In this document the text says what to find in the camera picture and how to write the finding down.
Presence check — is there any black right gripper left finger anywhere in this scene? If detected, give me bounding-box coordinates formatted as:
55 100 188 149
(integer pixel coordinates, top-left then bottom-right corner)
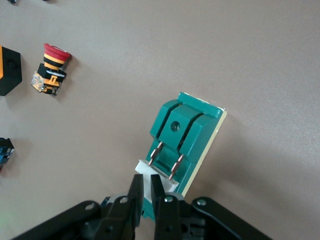
12 173 145 240

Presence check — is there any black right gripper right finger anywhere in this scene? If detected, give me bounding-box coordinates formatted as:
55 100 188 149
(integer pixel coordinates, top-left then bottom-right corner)
150 174 272 240

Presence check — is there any red emergency stop button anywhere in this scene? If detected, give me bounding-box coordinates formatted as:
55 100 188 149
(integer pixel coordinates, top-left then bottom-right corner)
30 43 72 96

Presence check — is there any red push button switch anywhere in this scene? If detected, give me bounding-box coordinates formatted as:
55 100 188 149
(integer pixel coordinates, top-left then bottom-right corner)
0 137 15 173

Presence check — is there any orange button enclosure box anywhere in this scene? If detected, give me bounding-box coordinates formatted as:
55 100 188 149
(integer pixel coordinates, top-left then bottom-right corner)
0 45 23 97

